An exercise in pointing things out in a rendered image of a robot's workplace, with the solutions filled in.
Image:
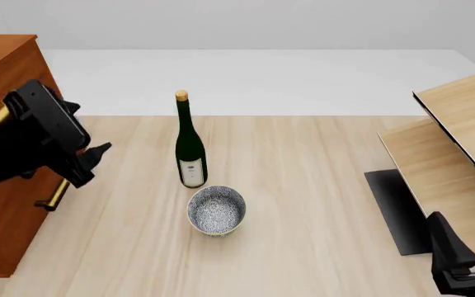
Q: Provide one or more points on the blue patterned bowl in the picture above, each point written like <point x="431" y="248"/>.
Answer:
<point x="217" y="212"/>

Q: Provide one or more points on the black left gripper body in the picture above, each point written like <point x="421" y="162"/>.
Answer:
<point x="72" y="173"/>

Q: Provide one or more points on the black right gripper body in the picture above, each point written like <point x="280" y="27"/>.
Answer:
<point x="460" y="280"/>

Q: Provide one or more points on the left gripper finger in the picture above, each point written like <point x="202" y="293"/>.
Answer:
<point x="72" y="107"/>
<point x="96" y="154"/>

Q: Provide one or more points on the pale wooden shelf rack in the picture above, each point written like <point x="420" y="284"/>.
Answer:
<point x="448" y="148"/>

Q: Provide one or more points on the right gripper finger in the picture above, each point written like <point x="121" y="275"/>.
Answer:
<point x="448" y="241"/>

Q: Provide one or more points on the dark green wine bottle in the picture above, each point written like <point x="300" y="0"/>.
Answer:
<point x="191" y="148"/>

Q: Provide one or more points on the red-brown wooden cabinet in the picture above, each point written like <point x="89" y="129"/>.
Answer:
<point x="2" y="52"/>

